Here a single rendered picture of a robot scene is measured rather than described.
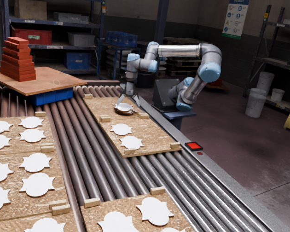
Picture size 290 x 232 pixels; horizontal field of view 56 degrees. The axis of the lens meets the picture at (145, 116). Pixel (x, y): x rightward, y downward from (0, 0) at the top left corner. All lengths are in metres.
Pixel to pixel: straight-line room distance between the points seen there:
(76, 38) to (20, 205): 5.05
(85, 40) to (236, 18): 3.68
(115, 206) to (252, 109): 4.35
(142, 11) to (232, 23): 2.25
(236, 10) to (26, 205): 6.84
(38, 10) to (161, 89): 4.00
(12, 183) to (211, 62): 1.17
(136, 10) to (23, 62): 5.36
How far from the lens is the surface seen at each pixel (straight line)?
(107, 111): 1.86
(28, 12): 5.72
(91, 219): 1.02
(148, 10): 7.34
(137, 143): 1.47
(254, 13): 7.06
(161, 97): 2.12
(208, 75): 1.65
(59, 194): 1.12
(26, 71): 2.05
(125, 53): 6.13
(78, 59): 6.05
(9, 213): 1.07
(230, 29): 7.44
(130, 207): 1.07
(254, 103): 5.17
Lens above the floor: 1.64
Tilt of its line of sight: 22 degrees down
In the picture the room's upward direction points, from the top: 8 degrees clockwise
